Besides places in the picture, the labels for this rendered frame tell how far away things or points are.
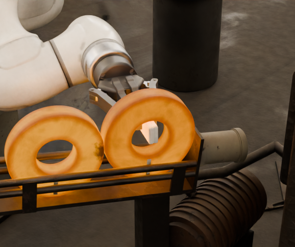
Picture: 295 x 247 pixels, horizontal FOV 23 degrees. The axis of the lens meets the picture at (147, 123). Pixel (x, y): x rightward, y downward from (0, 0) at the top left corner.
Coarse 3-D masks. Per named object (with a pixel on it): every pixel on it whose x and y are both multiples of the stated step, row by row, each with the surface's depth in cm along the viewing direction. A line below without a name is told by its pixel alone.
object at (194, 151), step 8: (200, 136) 116; (192, 144) 119; (200, 144) 116; (192, 152) 119; (200, 152) 117; (184, 160) 123; (200, 160) 118; (192, 168) 120; (192, 184) 120; (192, 192) 121
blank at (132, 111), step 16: (128, 96) 112; (144, 96) 111; (160, 96) 111; (176, 96) 115; (112, 112) 112; (128, 112) 111; (144, 112) 112; (160, 112) 113; (176, 112) 114; (112, 128) 111; (128, 128) 112; (176, 128) 115; (192, 128) 116; (112, 144) 113; (128, 144) 114; (160, 144) 118; (176, 144) 117; (112, 160) 114; (128, 160) 115; (144, 160) 116; (160, 160) 117; (176, 160) 118
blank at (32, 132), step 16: (32, 112) 108; (48, 112) 107; (64, 112) 108; (80, 112) 110; (16, 128) 108; (32, 128) 107; (48, 128) 107; (64, 128) 108; (80, 128) 109; (96, 128) 110; (16, 144) 107; (32, 144) 108; (80, 144) 111; (96, 144) 112; (16, 160) 109; (32, 160) 110; (64, 160) 115; (80, 160) 112; (96, 160) 113; (16, 176) 110; (32, 176) 111; (64, 192) 115
